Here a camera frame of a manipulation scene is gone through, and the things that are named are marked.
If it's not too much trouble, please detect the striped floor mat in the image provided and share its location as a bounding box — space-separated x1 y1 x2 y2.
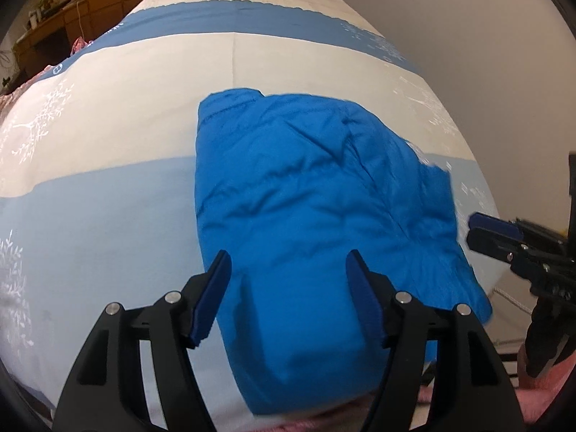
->
492 339 525 390

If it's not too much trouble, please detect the pink floral blanket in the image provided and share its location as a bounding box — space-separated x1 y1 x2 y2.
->
0 64 57 111

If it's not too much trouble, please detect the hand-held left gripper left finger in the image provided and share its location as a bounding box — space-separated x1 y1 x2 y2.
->
53 249 232 432

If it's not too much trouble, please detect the blue puffer jacket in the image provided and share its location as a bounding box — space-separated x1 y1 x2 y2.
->
194 87 493 417

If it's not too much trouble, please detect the bed with blue-white cover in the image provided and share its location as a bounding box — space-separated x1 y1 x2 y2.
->
0 0 505 432

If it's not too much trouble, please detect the wooden desk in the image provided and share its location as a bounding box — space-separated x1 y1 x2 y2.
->
13 0 91 79

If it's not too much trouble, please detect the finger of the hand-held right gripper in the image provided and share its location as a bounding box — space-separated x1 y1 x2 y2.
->
465 229 529 275
469 213 525 241

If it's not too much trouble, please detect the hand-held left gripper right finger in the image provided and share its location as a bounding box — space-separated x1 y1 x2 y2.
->
346 249 527 432

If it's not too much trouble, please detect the white braided cord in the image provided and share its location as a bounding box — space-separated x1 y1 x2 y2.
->
492 285 534 313

